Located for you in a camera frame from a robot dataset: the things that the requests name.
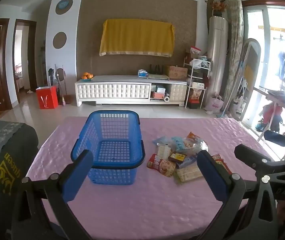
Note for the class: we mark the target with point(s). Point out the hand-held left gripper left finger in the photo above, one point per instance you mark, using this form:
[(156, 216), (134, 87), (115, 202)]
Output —
[(77, 177)]

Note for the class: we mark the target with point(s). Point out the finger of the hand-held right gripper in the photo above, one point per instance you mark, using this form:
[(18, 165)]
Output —
[(252, 158), (282, 137)]

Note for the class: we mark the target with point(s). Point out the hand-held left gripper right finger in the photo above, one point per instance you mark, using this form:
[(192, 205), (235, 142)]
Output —
[(211, 177)]

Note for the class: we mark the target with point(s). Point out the cream cracker packet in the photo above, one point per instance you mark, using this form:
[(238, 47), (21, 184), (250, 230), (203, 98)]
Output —
[(187, 173)]

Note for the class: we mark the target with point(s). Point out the pile of assorted snack packets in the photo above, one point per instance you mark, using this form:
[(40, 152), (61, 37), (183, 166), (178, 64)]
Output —
[(182, 145)]

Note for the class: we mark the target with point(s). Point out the blue plastic basket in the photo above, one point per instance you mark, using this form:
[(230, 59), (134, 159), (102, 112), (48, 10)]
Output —
[(112, 150)]

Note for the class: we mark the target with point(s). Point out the red biscuit packet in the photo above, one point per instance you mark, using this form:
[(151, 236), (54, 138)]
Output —
[(161, 166)]

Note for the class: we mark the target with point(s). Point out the clothes drying rack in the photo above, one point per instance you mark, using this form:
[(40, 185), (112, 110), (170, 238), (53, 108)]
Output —
[(277, 96)]

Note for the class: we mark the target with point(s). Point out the dark chair with crown print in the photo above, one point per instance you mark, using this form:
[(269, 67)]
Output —
[(15, 160)]

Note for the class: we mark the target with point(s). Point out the white pink tote bag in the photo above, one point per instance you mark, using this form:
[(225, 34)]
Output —
[(215, 105)]

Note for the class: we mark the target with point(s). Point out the pink quilted tablecloth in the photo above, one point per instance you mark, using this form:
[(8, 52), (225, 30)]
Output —
[(145, 205)]

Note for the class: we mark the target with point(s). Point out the blue hanging garment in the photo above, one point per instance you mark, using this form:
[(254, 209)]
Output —
[(281, 65)]

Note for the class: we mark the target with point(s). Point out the broom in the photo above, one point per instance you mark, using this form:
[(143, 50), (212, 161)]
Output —
[(64, 101)]

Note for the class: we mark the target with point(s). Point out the oval standing mirror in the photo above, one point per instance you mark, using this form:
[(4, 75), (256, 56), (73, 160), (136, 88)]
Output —
[(251, 62)]

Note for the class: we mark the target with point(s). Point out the red paper bag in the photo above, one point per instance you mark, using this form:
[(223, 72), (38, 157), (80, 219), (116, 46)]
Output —
[(47, 98)]

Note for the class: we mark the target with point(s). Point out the paper towel roll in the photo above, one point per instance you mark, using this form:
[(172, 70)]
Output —
[(166, 99)]

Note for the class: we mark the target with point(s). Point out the white tufted television cabinet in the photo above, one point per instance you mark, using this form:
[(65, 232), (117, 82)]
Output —
[(112, 91)]

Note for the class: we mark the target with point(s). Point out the orange box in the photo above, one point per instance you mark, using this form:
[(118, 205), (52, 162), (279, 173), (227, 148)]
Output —
[(158, 95)]

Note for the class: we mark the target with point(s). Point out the heap of oranges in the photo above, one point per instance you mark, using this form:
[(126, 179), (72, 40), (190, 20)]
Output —
[(87, 76)]

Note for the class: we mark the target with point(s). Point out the standing air conditioner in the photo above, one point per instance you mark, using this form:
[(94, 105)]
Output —
[(217, 55)]

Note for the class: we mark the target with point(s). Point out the patterned curtain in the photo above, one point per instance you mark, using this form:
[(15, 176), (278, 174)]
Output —
[(235, 42)]

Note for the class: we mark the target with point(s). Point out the brown cardboard box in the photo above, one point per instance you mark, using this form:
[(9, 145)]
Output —
[(177, 72)]

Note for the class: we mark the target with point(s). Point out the white shelf rack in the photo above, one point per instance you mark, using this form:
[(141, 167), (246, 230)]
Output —
[(195, 60)]

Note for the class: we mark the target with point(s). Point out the black router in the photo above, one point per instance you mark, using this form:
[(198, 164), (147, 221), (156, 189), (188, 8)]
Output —
[(157, 71)]

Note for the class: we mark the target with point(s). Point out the blue tissue box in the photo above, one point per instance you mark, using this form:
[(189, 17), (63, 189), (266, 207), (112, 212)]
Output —
[(143, 74)]

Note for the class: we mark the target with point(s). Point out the red white box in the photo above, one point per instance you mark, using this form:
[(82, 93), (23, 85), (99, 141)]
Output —
[(195, 50)]

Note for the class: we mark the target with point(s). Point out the vase of orange flowers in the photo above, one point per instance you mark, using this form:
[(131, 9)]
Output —
[(217, 7)]

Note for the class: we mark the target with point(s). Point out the yellow cloth cover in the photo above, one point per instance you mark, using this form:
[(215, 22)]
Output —
[(137, 37)]

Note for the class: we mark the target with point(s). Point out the blue wall clock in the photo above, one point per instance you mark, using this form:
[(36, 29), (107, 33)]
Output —
[(63, 4)]

